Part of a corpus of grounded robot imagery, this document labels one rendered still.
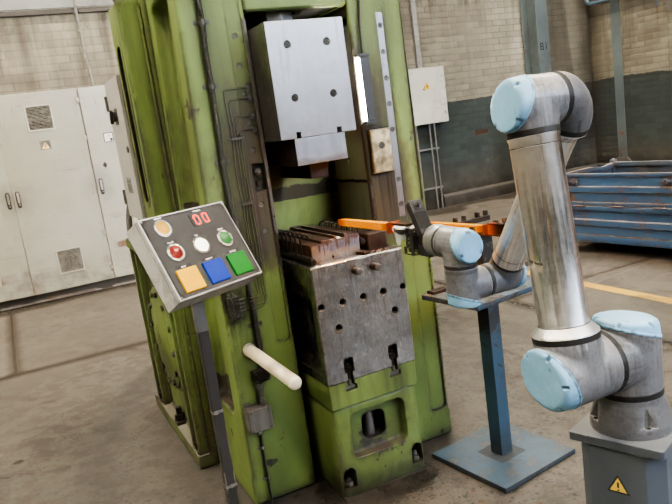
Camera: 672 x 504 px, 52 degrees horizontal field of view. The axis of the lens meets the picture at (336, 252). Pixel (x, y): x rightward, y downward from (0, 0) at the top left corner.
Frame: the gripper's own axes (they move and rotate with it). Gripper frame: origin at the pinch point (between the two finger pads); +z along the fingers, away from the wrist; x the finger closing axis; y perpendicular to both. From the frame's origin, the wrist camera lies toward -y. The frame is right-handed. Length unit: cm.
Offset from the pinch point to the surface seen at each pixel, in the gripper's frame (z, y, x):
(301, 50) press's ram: 43, -59, -5
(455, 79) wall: 633, -59, 492
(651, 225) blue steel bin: 187, 81, 339
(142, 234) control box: 23, -9, -73
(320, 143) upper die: 42.3, -26.4, -2.9
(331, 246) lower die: 41.6, 10.9, -4.1
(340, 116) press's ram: 42, -35, 6
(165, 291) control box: 18, 8, -70
